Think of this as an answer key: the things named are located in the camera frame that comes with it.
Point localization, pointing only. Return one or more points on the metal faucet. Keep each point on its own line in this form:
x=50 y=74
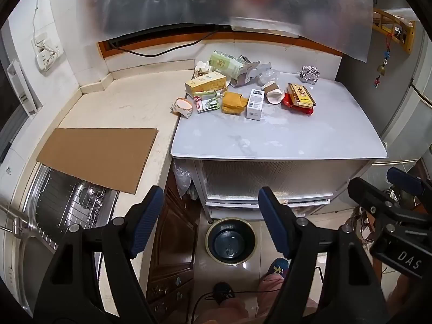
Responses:
x=17 y=222

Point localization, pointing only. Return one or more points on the green cylindrical package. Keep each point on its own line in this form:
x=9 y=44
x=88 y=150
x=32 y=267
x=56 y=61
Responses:
x=222 y=63

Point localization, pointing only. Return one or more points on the hanging charm ornament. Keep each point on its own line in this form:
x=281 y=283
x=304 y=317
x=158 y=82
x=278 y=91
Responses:
x=384 y=62

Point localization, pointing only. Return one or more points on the yellow-brown paper packet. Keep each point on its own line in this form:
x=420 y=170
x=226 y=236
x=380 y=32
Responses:
x=233 y=103

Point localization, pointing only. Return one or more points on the person's right forearm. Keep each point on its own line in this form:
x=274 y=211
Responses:
x=403 y=290

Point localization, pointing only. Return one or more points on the person's leg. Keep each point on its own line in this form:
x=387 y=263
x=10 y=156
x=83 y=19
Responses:
x=270 y=283
x=222 y=314

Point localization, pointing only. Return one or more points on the crumpled white tissue paper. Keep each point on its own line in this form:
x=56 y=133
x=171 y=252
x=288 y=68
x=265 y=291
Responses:
x=201 y=69

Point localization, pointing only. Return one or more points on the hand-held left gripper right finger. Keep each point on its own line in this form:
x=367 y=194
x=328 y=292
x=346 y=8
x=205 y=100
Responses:
x=273 y=222

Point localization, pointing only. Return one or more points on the clear plastic bag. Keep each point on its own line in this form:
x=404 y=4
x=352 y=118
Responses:
x=182 y=179

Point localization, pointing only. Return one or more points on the white power strip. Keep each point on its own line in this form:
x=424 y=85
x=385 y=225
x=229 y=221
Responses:
x=47 y=52

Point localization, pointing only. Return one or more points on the person's right leg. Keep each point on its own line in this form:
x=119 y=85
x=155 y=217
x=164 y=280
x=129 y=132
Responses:
x=270 y=283

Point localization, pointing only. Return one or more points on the brown cardboard sheet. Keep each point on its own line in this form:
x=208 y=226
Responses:
x=101 y=157

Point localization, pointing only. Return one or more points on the white printed carton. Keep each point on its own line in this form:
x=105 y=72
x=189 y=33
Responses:
x=244 y=74

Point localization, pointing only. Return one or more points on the red wrapper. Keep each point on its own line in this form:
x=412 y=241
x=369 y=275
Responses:
x=289 y=103

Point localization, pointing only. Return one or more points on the crushed brown paper cup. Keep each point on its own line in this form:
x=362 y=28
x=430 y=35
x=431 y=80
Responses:
x=274 y=95

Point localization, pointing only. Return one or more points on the person's left shoe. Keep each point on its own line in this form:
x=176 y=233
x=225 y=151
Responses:
x=222 y=292

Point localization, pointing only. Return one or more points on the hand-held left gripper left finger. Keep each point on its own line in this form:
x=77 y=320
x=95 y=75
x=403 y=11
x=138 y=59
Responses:
x=148 y=222

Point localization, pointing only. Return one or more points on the frosted window film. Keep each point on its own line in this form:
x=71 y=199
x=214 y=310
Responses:
x=202 y=0

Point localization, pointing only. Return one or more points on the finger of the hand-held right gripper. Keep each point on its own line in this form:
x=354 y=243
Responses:
x=368 y=194
x=405 y=177

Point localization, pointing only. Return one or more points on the stainless steel sink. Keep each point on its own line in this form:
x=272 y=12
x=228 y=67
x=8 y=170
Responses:
x=30 y=263

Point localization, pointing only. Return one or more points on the person's right shoe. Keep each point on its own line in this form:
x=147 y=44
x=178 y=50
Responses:
x=278 y=266

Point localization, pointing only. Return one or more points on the yellow wooden wall rack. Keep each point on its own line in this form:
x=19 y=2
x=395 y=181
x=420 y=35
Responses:
x=395 y=30

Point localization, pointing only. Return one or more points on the yellow toothpaste box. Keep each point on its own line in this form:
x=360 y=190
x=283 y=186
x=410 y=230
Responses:
x=206 y=82

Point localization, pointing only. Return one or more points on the crumpled aluminium foil ball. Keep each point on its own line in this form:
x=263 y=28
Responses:
x=308 y=74

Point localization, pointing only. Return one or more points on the wooden window frame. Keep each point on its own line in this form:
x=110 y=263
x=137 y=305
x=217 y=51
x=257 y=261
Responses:
x=236 y=36

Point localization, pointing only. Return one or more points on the dark round trash bin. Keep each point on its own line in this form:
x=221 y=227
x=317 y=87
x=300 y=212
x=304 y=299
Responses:
x=231 y=241

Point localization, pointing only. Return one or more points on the person's left leg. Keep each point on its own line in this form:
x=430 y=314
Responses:
x=222 y=314

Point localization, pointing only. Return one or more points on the person's shoe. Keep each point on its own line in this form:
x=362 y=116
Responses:
x=278 y=266
x=222 y=292

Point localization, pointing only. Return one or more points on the white storage cabinet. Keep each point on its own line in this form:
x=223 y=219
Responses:
x=270 y=179

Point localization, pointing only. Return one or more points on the crumpled white orange paper cup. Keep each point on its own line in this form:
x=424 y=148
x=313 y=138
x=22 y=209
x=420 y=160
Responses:
x=182 y=107

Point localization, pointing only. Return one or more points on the small white box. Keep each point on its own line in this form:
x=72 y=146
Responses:
x=254 y=104

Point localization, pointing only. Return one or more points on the grey refrigerator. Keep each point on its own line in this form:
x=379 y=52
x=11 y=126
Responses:
x=378 y=108

